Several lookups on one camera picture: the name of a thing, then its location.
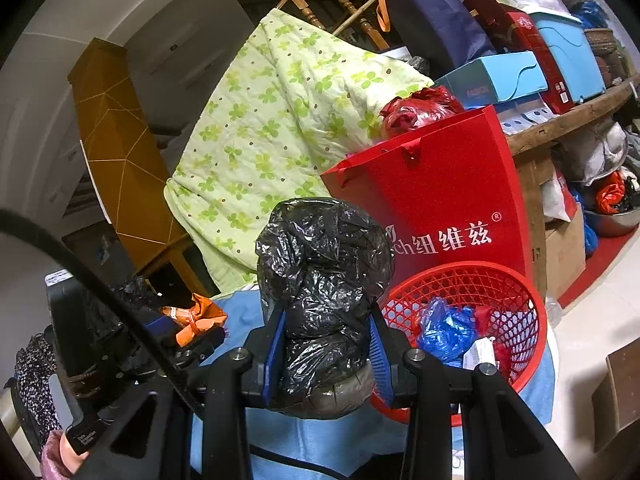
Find blue plastic bag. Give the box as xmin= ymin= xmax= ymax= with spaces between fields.
xmin=416 ymin=297 xmax=478 ymax=361

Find person's left hand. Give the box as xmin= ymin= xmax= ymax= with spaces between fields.
xmin=60 ymin=431 xmax=92 ymax=467

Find orange wooden cabinet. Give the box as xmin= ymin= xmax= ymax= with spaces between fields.
xmin=67 ymin=37 xmax=201 ymax=288

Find person's left forearm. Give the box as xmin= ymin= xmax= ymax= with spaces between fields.
xmin=39 ymin=432 xmax=81 ymax=480

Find red plastic bag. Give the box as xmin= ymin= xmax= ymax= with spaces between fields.
xmin=379 ymin=85 xmax=467 ymax=142

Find white packet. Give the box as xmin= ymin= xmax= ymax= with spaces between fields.
xmin=462 ymin=337 xmax=498 ymax=371

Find dark red box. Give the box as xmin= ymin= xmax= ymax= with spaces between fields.
xmin=462 ymin=0 xmax=572 ymax=116

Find navy bag with orange handle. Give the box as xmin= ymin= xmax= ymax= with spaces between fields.
xmin=376 ymin=0 xmax=498 ymax=81

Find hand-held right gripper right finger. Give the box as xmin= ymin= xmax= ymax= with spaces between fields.
xmin=369 ymin=309 xmax=567 ymax=480

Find wooden chair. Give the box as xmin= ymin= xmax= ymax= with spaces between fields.
xmin=272 ymin=0 xmax=396 ymax=53

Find blue plastic storage bin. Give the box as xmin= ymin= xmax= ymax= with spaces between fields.
xmin=524 ymin=7 xmax=608 ymax=107

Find black cable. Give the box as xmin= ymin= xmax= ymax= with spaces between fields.
xmin=0 ymin=208 xmax=211 ymax=418

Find metal basin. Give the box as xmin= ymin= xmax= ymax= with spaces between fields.
xmin=581 ymin=202 xmax=640 ymax=239

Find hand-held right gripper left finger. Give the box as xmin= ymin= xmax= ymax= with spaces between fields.
xmin=201 ymin=304 xmax=288 ymax=480

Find green floral quilt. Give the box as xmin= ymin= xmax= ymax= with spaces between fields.
xmin=163 ymin=7 xmax=435 ymax=293

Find woven basket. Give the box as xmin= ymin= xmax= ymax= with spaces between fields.
xmin=584 ymin=27 xmax=620 ymax=55

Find white blue boxes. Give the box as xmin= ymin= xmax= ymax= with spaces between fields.
xmin=499 ymin=91 xmax=562 ymax=137

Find white sack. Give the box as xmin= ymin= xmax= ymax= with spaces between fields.
xmin=539 ymin=167 xmax=578 ymax=223

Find brown cardboard box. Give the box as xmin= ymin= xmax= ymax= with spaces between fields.
xmin=544 ymin=204 xmax=587 ymax=302

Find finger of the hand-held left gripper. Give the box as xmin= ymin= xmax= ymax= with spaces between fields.
xmin=144 ymin=312 xmax=182 ymax=343
xmin=172 ymin=329 xmax=227 ymax=368

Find orange plastic bag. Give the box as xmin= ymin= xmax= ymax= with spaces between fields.
xmin=594 ymin=171 xmax=627 ymax=215

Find red paper bag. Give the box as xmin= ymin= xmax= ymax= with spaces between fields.
xmin=320 ymin=106 xmax=535 ymax=301

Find light blue cardboard box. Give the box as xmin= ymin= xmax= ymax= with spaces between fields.
xmin=434 ymin=51 xmax=549 ymax=110

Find wooden table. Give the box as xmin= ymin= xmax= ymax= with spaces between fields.
xmin=502 ymin=76 xmax=640 ymax=301

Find black plastic bag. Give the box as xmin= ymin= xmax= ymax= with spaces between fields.
xmin=255 ymin=196 xmax=397 ymax=421

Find orange wrapper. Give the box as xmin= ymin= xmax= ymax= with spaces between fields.
xmin=159 ymin=293 xmax=228 ymax=347

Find red plastic mesh basket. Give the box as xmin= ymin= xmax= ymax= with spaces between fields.
xmin=370 ymin=261 xmax=548 ymax=427

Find blue towel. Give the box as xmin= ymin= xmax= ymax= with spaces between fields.
xmin=190 ymin=287 xmax=555 ymax=480

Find black white patterned cloth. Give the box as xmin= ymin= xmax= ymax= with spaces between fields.
xmin=5 ymin=332 xmax=68 ymax=443

